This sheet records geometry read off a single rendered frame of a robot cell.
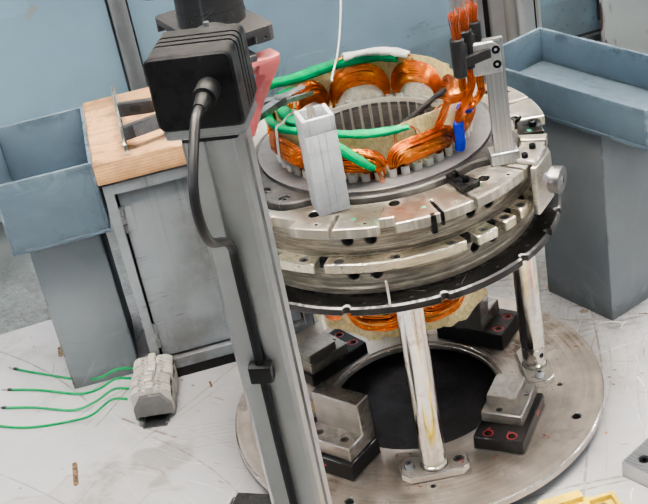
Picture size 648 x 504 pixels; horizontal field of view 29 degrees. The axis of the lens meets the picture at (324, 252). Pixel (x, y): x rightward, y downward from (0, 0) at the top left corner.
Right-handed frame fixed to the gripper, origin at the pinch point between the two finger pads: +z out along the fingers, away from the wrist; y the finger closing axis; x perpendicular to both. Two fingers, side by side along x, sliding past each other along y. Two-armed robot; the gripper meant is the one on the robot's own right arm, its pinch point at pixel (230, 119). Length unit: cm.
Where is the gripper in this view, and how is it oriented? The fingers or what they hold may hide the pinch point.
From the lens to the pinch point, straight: 110.2
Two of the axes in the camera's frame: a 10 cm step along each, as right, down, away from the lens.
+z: 1.3, 8.6, 5.0
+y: 5.0, 3.8, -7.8
